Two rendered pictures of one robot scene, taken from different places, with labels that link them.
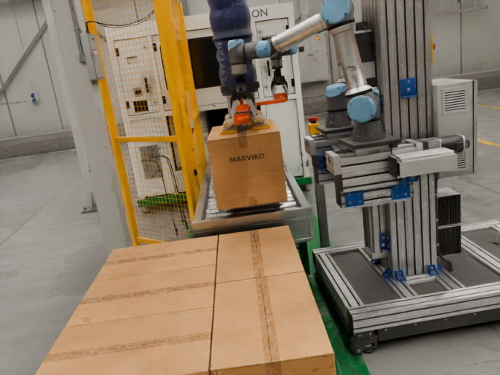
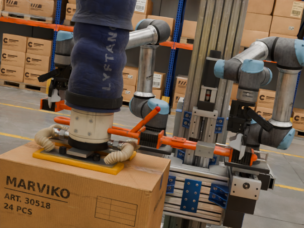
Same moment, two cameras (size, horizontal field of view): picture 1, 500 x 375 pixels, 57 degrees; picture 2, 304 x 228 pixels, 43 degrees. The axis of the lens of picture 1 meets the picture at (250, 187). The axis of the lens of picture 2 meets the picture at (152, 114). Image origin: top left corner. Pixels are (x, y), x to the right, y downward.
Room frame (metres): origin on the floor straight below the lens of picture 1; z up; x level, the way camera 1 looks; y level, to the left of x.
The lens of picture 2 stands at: (2.31, 1.42, 1.57)
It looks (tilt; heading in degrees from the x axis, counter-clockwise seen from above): 11 degrees down; 280
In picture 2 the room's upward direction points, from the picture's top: 9 degrees clockwise
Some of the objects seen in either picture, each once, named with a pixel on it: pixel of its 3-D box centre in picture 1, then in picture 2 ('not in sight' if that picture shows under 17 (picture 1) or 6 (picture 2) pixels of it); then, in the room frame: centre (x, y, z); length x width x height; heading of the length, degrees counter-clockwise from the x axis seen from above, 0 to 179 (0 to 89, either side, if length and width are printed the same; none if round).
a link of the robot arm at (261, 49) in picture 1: (258, 50); (255, 75); (2.20, -0.12, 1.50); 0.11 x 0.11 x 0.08; 68
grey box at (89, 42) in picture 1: (93, 56); not in sight; (3.28, 0.93, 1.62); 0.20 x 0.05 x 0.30; 0
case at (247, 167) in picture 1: (246, 161); (85, 203); (2.78, 0.00, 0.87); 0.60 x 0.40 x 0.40; 0
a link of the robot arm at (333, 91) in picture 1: (337, 96); (156, 112); (2.64, -0.56, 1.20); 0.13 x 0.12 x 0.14; 137
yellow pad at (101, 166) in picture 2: (228, 126); (78, 156); (2.81, 0.08, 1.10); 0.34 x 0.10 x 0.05; 0
